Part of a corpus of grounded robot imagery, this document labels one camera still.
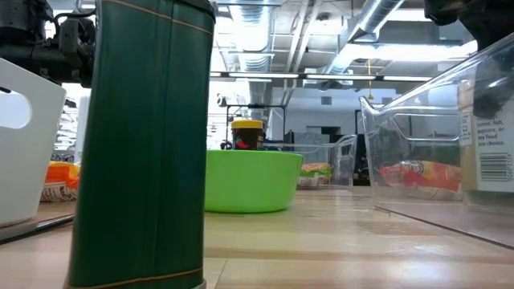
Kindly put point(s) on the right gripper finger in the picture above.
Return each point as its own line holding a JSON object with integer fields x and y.
{"x": 492, "y": 88}

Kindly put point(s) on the tan lid spice jar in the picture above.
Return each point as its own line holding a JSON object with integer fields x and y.
{"x": 494, "y": 160}

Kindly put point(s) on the lime chili ramen pack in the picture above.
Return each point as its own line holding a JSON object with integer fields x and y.
{"x": 317, "y": 170}

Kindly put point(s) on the yellow lid jar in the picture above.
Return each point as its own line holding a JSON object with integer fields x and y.
{"x": 247, "y": 134}

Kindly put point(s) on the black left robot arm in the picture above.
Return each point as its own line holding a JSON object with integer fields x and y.
{"x": 24, "y": 16}

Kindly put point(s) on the large clear plastic bin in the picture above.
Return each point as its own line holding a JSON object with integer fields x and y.
{"x": 401, "y": 132}

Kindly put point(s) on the red ramen noodle pack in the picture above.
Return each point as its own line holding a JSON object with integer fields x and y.
{"x": 421, "y": 178}

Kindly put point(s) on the dark green rectangular tin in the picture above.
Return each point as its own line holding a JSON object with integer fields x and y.
{"x": 138, "y": 140}

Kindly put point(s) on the orange chicken ramen pack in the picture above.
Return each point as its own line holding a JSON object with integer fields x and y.
{"x": 60, "y": 176}

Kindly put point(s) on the green plastic bowl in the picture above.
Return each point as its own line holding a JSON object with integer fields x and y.
{"x": 249, "y": 180}

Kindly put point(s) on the silver spiral air duct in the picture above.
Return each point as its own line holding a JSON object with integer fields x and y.
{"x": 373, "y": 16}
{"x": 253, "y": 32}

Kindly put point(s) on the ceiling light rail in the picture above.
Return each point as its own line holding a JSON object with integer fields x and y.
{"x": 261, "y": 75}

